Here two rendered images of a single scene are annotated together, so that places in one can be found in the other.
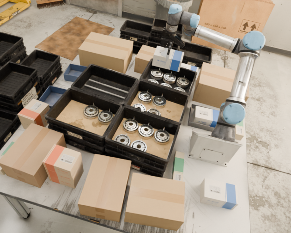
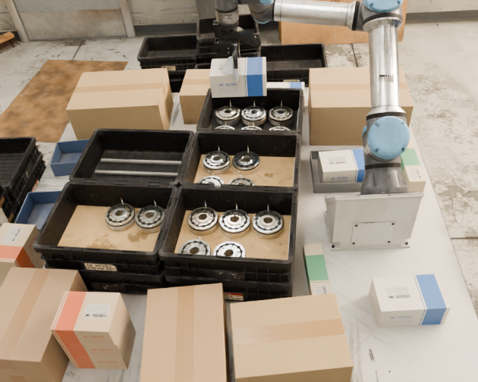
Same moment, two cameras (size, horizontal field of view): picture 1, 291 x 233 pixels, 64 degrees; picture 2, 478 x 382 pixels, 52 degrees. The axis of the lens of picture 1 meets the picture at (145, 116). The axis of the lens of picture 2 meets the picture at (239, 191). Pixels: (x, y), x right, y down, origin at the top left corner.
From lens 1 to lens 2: 14 cm
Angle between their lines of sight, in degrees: 4
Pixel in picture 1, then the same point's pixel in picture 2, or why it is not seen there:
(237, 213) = (454, 327)
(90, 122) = (124, 236)
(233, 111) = (386, 133)
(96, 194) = (171, 363)
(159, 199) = (294, 337)
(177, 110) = (285, 169)
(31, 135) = (16, 290)
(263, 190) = not seen: outside the picture
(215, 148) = (375, 217)
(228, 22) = not seen: outside the picture
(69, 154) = (98, 302)
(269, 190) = not seen: outside the picture
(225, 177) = (413, 268)
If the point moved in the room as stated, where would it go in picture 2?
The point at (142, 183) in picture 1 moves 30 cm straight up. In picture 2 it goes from (253, 317) to (246, 250)
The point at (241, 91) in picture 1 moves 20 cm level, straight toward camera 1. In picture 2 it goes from (388, 92) to (375, 133)
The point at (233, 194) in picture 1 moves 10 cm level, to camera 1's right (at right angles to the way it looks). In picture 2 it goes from (435, 292) to (469, 288)
